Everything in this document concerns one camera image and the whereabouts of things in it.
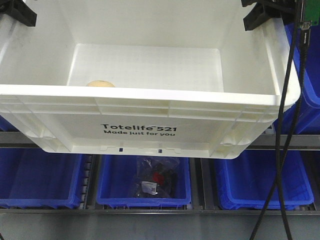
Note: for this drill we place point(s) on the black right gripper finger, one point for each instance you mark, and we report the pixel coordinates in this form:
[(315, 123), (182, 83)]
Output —
[(265, 10)]

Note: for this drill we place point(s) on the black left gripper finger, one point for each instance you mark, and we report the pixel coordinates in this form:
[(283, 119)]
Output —
[(18, 10)]

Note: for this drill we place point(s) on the yellow round plush toy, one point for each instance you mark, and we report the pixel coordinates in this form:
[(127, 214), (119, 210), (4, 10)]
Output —
[(100, 83)]

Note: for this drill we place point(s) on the white plastic tote box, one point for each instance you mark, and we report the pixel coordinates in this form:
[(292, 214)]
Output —
[(189, 80)]

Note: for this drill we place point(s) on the green right circuit board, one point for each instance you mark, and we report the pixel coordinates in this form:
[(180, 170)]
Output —
[(311, 12)]

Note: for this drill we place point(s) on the blue bin upper left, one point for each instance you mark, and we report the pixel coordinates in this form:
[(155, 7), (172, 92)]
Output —
[(6, 126)]

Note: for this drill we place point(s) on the blue bin lower left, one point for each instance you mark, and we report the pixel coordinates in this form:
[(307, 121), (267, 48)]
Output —
[(31, 177)]

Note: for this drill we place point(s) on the blue bin lower right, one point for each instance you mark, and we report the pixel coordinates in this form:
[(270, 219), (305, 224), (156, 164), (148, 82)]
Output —
[(245, 182)]

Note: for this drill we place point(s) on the lower right steel divider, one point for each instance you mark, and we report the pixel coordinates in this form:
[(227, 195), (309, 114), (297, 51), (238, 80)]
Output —
[(207, 184)]

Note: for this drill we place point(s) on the clear bag of parts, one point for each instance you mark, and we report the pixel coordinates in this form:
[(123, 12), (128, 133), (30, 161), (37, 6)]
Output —
[(155, 177)]

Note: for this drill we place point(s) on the lower left roller track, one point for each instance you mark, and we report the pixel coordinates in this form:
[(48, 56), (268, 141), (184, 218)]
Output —
[(86, 181)]

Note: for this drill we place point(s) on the blue bin lower middle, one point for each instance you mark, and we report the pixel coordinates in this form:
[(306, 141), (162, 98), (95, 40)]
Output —
[(116, 174)]

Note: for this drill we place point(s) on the steel lower shelf rail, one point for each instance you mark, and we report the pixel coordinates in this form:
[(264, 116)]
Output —
[(131, 212)]

